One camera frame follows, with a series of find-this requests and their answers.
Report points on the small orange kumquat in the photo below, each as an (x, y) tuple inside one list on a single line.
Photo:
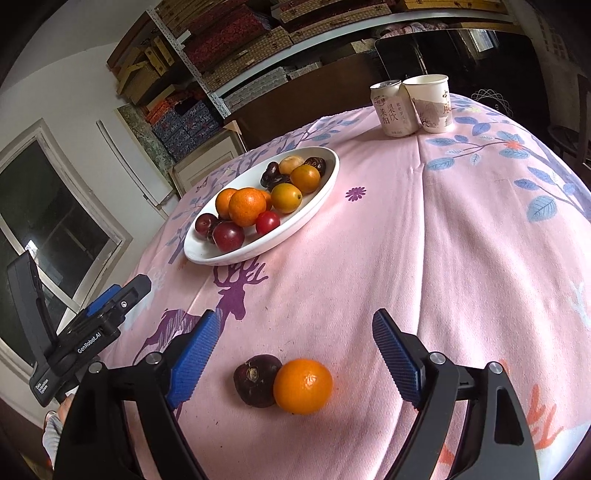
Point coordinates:
[(304, 178)]

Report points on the dark red plum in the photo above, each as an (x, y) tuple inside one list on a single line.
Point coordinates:
[(205, 225)]

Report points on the stack of blue patterned boxes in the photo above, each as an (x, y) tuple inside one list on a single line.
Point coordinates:
[(184, 134)]

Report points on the cream drink can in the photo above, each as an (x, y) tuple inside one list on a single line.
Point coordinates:
[(392, 115)]

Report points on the dark wooden cabinet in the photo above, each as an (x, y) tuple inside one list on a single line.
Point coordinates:
[(286, 115)]

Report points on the black chair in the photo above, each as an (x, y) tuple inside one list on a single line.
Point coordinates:
[(397, 60)]

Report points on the white framed window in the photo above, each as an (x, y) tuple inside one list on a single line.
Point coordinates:
[(51, 217)]

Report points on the wooden framed panel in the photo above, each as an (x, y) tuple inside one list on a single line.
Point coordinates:
[(207, 161)]

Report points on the stack of woven storage boxes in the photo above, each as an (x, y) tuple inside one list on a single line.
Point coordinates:
[(221, 27)]

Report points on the green-tinged orange kumquat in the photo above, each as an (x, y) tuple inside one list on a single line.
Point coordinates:
[(286, 197)]

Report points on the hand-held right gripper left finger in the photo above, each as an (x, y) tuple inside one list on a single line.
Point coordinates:
[(194, 360)]

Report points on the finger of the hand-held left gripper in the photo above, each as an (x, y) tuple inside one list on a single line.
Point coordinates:
[(104, 299)]

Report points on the pale yellow fruit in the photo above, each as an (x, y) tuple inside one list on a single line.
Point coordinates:
[(292, 164)]

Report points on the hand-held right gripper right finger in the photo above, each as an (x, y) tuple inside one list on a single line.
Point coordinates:
[(397, 360)]

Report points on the pink cloth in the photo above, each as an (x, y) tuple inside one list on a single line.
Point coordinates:
[(408, 30)]

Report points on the person's left forearm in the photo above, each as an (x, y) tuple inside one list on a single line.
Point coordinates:
[(53, 429)]

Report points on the white metal shelf unit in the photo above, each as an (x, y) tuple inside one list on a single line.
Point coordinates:
[(217, 99)]

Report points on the pink floral tablecloth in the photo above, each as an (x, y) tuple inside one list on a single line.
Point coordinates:
[(392, 254)]

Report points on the red cherry tomato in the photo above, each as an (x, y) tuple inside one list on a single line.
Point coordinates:
[(268, 222)]

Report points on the white paper cup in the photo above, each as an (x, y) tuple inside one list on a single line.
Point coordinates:
[(431, 106)]

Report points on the dark cloth with white print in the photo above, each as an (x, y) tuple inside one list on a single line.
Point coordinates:
[(491, 99)]

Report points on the white strip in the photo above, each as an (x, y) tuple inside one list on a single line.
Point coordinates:
[(134, 170)]

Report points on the white oval plate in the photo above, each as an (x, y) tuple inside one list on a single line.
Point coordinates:
[(203, 251)]

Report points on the round dark stool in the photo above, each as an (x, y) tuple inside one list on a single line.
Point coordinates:
[(561, 136)]

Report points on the green patterned board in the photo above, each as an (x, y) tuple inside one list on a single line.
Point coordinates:
[(143, 134)]

